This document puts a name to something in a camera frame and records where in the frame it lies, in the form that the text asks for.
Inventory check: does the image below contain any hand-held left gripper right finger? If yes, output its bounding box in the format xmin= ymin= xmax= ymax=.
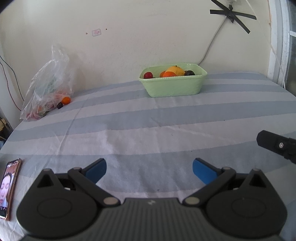
xmin=183 ymin=158 xmax=267 ymax=207

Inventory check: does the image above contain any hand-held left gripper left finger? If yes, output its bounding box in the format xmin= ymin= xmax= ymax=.
xmin=36 ymin=158 xmax=121 ymax=207

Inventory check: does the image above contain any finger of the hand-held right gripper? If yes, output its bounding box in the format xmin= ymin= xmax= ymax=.
xmin=256 ymin=130 xmax=296 ymax=166

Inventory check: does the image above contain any light green plastic basket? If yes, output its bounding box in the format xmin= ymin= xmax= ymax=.
xmin=139 ymin=63 xmax=208 ymax=98

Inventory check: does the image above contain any large yellow citrus fruit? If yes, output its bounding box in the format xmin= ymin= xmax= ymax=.
xmin=165 ymin=65 xmax=186 ymax=77

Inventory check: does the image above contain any striped grey white bedsheet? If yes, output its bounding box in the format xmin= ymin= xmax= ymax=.
xmin=0 ymin=71 xmax=296 ymax=241

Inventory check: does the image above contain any smartphone with brown case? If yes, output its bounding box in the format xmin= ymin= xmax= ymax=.
xmin=0 ymin=158 xmax=23 ymax=221

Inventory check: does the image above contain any clear plastic bag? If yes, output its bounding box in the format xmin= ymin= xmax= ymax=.
xmin=20 ymin=44 xmax=75 ymax=121

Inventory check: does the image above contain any black tape cross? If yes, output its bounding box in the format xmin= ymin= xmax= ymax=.
xmin=210 ymin=0 xmax=257 ymax=34

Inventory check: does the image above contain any white window frame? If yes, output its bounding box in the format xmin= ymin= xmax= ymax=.
xmin=265 ymin=0 xmax=296 ymax=93

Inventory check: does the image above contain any grey cable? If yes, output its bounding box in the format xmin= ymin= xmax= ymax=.
xmin=197 ymin=16 xmax=228 ymax=67

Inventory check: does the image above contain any thin black wire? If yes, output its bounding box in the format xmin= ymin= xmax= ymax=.
xmin=0 ymin=55 xmax=25 ymax=112

